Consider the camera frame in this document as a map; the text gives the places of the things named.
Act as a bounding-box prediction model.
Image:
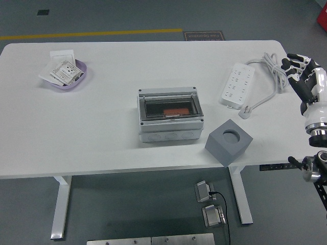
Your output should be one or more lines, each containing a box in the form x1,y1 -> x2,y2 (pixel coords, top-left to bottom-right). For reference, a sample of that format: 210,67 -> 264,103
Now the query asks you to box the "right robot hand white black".
280,53 -> 327,128

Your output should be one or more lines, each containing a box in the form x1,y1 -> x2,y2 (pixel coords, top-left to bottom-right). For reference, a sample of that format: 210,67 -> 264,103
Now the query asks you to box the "orange cylinder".
163,109 -> 190,117

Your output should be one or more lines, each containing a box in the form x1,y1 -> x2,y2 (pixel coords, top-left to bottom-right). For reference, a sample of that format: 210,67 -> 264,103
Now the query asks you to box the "grey enclosure box clear lid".
137,86 -> 204,143

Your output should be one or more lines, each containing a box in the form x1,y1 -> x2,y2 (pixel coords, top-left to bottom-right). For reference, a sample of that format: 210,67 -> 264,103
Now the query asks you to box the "grey cube with round hole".
205,118 -> 253,168

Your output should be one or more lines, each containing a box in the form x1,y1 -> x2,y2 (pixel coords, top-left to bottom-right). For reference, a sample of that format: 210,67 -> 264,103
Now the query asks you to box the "black table control panel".
259,163 -> 298,171

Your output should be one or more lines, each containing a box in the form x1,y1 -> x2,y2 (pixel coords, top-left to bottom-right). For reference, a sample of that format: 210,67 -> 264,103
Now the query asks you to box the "white power strip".
220,63 -> 256,110

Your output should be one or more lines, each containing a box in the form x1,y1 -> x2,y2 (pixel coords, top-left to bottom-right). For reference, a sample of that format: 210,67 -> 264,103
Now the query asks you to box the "red object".
316,5 -> 327,29

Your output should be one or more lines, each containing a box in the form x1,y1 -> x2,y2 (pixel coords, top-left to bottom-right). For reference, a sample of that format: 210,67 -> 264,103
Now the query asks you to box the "white table leg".
228,164 -> 253,225
50,175 -> 73,240

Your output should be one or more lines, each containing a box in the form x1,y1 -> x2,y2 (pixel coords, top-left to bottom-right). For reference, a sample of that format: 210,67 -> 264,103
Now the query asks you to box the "black floor sign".
182,31 -> 226,41

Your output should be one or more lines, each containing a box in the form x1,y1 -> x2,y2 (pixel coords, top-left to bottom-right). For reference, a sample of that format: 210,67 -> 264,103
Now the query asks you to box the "silver foot pedal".
202,204 -> 227,228
194,180 -> 217,203

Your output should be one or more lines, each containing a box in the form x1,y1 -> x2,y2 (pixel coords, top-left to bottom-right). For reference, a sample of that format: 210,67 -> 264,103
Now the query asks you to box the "purple plastic tray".
42,58 -> 87,91

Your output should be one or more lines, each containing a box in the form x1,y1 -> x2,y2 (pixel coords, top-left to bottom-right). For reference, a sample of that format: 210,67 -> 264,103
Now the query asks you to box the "yellow floor tape line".
0,28 -> 183,41

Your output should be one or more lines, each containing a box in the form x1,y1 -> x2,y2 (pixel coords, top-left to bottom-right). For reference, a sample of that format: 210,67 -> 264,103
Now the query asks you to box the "white flat packet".
38,56 -> 64,86

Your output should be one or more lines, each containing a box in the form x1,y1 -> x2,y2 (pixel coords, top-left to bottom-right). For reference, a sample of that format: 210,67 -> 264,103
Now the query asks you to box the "white power cord with plug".
239,53 -> 291,120

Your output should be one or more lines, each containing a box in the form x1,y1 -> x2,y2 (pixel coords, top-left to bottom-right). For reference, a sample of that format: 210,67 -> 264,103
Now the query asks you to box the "black pedal cable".
208,190 -> 231,245

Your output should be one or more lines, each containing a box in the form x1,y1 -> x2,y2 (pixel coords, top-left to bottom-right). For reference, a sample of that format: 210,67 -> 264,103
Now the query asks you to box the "grey metal base plate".
86,237 -> 152,245
151,233 -> 215,245

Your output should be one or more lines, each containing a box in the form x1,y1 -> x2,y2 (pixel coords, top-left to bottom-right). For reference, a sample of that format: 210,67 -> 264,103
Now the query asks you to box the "packaged white wall socket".
50,60 -> 85,86

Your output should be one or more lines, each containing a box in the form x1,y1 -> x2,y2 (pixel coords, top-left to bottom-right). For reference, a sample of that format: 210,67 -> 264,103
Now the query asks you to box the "white wall switch plate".
49,50 -> 76,64

